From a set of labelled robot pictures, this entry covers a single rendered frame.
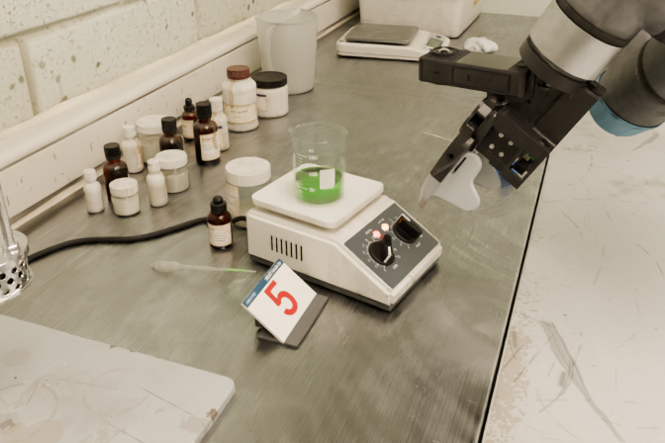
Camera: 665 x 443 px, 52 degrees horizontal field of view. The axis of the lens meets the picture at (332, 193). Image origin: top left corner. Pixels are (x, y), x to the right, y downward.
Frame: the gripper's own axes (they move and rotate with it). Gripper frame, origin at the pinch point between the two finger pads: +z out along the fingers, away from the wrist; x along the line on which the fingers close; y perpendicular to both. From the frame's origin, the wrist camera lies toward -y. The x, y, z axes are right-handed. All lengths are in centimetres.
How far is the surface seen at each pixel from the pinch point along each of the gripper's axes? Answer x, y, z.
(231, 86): 23, -40, 27
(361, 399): -21.8, 9.4, 7.9
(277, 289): -15.1, -4.5, 12.7
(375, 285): -9.3, 2.9, 8.0
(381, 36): 82, -41, 32
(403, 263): -4.3, 3.3, 7.4
